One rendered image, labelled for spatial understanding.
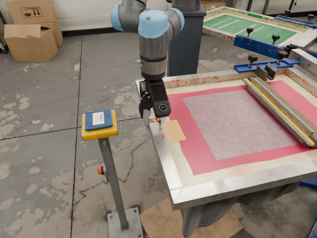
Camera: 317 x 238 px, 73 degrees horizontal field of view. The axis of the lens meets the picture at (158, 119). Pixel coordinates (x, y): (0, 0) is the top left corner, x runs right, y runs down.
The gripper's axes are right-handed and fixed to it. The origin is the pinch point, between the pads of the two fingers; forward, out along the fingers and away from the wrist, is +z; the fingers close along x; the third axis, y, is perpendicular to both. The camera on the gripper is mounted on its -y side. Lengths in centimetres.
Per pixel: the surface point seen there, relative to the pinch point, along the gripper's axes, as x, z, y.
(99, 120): 18.7, 3.3, 10.7
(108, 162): 18.7, 27.6, 9.8
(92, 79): 35, 101, 213
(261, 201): -38, 29, -22
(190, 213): -8.6, 25.3, -21.6
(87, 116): 23.0, 3.4, 14.0
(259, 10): -319, 74, 380
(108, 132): 16.0, 5.3, 5.4
